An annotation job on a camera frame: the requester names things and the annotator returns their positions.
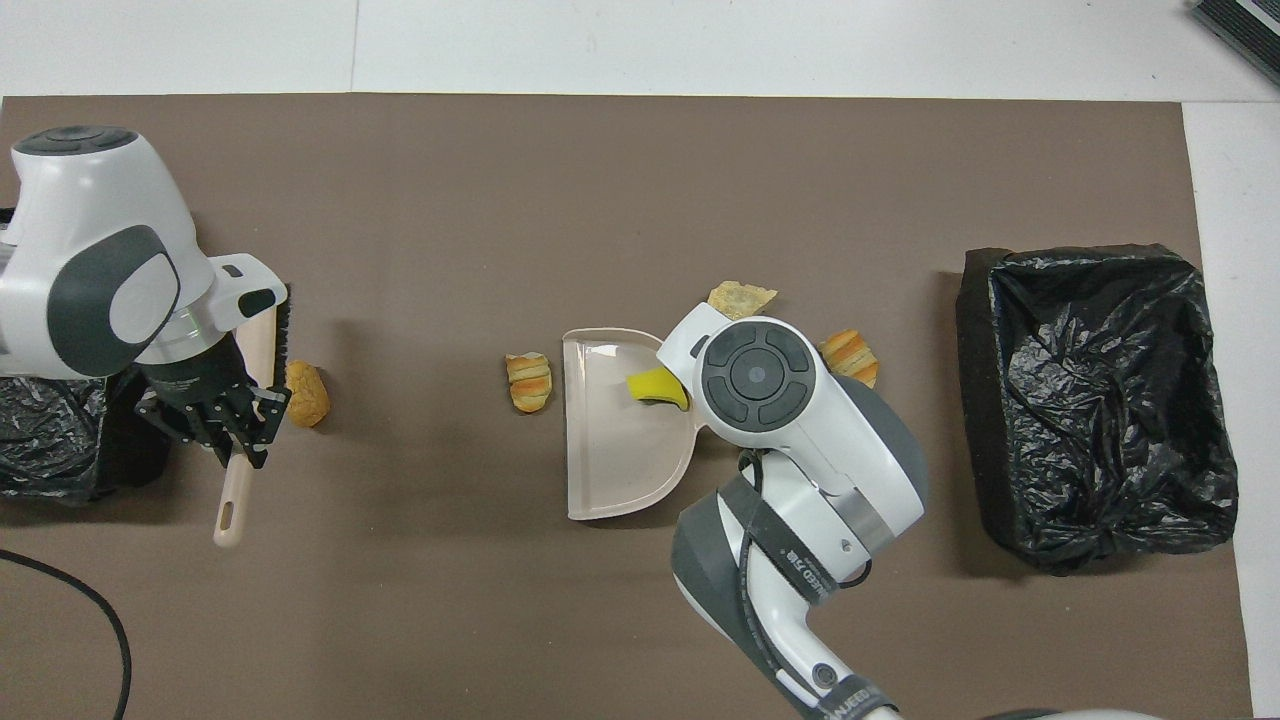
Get beige plastic dustpan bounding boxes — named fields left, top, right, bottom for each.
left=561, top=327, right=706, bottom=521

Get brown potato-shaped bun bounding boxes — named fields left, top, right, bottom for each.
left=285, top=361, right=331, bottom=429

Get brown table mat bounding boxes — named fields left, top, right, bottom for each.
left=0, top=94, right=1253, bottom=720

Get black ribbed device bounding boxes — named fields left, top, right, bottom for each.
left=1192, top=0, right=1280, bottom=87

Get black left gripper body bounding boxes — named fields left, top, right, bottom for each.
left=137, top=340, right=291, bottom=451

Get pale flat bread piece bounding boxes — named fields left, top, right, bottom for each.
left=707, top=281, right=779, bottom=321

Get black bag-lined bin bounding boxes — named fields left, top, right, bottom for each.
left=0, top=375, right=171, bottom=501
left=955, top=243, right=1239, bottom=577

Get orange striped bread piece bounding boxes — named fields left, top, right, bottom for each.
left=505, top=352, right=553, bottom=414
left=818, top=330, right=880, bottom=389

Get beige hand brush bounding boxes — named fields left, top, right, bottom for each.
left=213, top=285, right=296, bottom=549

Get yellow sponge piece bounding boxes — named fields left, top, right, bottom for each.
left=626, top=366, right=691, bottom=413

